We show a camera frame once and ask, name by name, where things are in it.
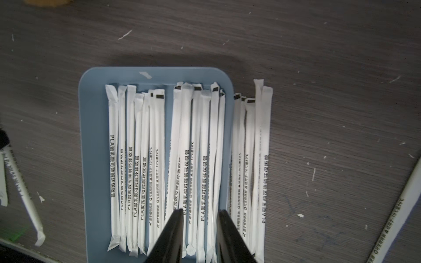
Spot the blue storage box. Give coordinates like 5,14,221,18
78,66,234,263

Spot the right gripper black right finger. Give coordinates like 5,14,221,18
216,210,256,263

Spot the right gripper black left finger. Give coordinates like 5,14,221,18
145,209,184,263

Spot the brown teddy bear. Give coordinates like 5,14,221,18
24,0,73,8

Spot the white paper-wrapped straw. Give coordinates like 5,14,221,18
242,98,255,255
196,90,212,263
367,159,421,263
230,93,241,230
186,83,203,256
1,145,46,247
118,85,127,253
165,82,184,223
206,82,220,263
254,79,273,263
131,93,144,258
178,83,194,258
105,84,121,251
148,89,164,255
126,85,138,256
138,93,150,255

